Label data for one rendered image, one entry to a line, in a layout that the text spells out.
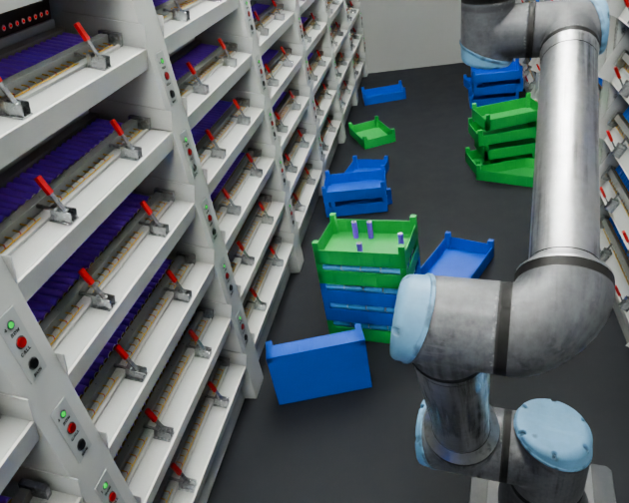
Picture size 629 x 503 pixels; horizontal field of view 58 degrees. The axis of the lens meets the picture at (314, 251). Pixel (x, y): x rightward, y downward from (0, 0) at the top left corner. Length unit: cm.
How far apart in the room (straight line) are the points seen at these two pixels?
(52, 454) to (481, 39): 100
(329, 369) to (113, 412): 76
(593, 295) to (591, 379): 118
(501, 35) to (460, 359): 59
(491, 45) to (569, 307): 53
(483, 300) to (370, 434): 107
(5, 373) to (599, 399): 150
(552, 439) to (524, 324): 58
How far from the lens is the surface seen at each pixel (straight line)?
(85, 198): 114
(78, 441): 109
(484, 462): 126
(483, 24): 107
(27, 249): 102
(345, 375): 178
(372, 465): 165
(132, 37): 137
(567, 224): 77
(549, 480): 127
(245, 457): 175
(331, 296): 190
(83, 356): 108
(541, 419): 126
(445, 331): 69
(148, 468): 136
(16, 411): 100
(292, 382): 178
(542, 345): 69
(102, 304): 116
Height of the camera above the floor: 133
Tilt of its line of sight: 32 degrees down
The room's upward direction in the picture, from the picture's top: 11 degrees counter-clockwise
